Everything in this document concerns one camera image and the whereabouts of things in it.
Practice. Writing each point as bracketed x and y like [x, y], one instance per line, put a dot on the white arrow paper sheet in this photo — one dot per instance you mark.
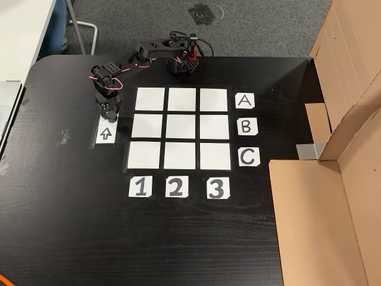
[104, 140]

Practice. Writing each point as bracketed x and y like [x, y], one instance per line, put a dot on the red black bar clamp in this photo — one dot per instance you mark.
[192, 51]

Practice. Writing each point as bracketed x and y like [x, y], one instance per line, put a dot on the person's leg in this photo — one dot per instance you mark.
[55, 29]

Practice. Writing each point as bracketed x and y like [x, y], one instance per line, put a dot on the grey metal desk leg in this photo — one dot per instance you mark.
[78, 28]

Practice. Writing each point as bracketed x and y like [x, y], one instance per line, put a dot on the large brown cardboard box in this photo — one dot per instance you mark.
[312, 223]

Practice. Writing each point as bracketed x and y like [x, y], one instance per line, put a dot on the paper sheet letter A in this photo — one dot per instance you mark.
[238, 105]

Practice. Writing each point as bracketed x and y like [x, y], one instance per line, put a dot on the paper sheet number 1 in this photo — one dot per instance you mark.
[131, 193]

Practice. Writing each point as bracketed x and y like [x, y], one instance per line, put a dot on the paper sheet number 2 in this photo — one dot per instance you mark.
[168, 194]

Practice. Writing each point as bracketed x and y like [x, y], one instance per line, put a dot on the silver laptop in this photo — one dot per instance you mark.
[7, 107]

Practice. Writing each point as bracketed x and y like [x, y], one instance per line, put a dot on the paper sheet number 3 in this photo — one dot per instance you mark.
[209, 196]

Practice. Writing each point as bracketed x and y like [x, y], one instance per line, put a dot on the taped floor outlet cover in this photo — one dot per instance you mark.
[204, 14]

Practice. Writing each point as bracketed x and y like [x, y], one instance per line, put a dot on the white desk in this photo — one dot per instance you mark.
[21, 35]

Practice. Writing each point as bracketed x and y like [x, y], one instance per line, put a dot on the clear tape piece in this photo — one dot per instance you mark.
[3, 169]
[63, 137]
[26, 104]

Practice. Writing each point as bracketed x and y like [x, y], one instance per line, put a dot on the paper sheet letter B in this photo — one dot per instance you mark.
[240, 132]

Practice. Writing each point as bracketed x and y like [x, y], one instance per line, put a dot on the white paper grid square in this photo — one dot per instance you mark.
[179, 155]
[214, 127]
[144, 155]
[181, 126]
[181, 99]
[147, 126]
[215, 156]
[213, 99]
[150, 99]

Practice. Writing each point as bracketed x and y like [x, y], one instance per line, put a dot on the paper sheet letter C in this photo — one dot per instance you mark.
[241, 164]

